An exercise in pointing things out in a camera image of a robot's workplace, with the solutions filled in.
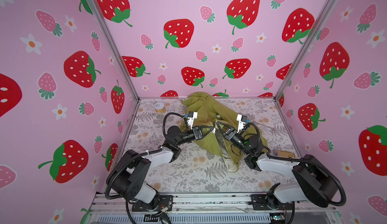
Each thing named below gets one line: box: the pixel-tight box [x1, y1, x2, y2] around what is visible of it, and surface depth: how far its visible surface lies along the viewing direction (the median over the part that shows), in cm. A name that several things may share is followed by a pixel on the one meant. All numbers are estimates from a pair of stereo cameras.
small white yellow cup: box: [154, 101, 166, 114], surface depth 113 cm
